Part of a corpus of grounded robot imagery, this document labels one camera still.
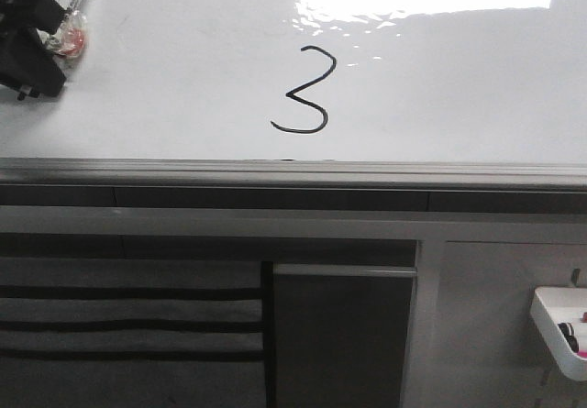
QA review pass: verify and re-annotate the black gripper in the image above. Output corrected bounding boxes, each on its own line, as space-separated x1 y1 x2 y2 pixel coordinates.
1 0 65 100

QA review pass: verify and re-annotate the black white whiteboard marker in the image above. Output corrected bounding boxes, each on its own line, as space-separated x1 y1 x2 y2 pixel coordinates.
38 0 87 60

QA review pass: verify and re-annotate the dark grey panel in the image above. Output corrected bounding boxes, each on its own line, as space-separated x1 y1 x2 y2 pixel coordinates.
274 266 415 407

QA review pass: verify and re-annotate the white plastic marker tray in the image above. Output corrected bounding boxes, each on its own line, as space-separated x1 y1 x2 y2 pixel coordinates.
530 286 586 381

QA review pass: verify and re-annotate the white whiteboard with aluminium frame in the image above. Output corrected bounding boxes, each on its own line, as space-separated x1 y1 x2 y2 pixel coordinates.
1 0 586 190

